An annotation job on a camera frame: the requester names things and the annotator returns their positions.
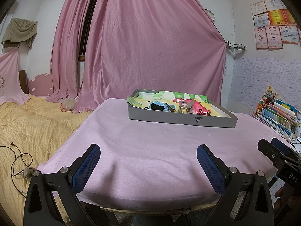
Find wall certificates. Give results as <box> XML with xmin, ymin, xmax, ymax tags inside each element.
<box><xmin>251</xmin><ymin>0</ymin><xmax>300</xmax><ymax>50</ymax></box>

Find pink tablecloth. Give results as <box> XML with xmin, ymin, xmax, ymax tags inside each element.
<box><xmin>38</xmin><ymin>98</ymin><xmax>279</xmax><ymax>211</ymax></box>

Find yellow bed blanket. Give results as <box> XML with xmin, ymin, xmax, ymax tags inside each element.
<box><xmin>1</xmin><ymin>96</ymin><xmax>90</xmax><ymax>225</ymax></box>

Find large pink curtain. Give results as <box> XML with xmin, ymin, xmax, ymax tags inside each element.
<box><xmin>48</xmin><ymin>0</ymin><xmax>226</xmax><ymax>112</ymax></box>

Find stack of books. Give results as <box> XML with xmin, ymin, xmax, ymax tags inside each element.
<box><xmin>253</xmin><ymin>85</ymin><xmax>300</xmax><ymax>144</ymax></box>

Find olive green hanging cloth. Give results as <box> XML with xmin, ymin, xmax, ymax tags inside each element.
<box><xmin>1</xmin><ymin>18</ymin><xmax>38</xmax><ymax>49</ymax></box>

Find grey tray with colourful liner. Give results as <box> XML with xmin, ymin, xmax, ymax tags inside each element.
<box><xmin>127</xmin><ymin>89</ymin><xmax>238</xmax><ymax>128</ymax></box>

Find round wall clock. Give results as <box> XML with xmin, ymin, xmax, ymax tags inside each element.
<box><xmin>205</xmin><ymin>9</ymin><xmax>215</xmax><ymax>22</ymax></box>

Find light blue smart watch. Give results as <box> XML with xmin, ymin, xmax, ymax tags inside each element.
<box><xmin>149</xmin><ymin>101</ymin><xmax>176</xmax><ymax>112</ymax></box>

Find wire wall rack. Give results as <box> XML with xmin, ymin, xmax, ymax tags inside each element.
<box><xmin>226</xmin><ymin>41</ymin><xmax>247</xmax><ymax>52</ymax></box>

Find pink sheet on wall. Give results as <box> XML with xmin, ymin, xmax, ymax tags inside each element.
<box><xmin>0</xmin><ymin>47</ymin><xmax>30</xmax><ymax>106</ymax></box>

